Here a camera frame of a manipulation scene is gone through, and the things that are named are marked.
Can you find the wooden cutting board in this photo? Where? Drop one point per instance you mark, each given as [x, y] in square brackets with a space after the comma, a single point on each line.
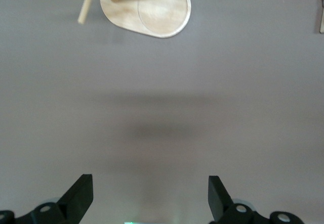
[322, 19]

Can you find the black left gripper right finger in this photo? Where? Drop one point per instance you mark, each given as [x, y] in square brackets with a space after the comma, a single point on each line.
[219, 198]

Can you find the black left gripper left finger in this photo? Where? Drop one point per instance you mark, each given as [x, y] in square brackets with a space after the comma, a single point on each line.
[73, 201]

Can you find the wooden cup rack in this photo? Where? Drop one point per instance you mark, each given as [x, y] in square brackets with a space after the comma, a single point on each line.
[157, 11]

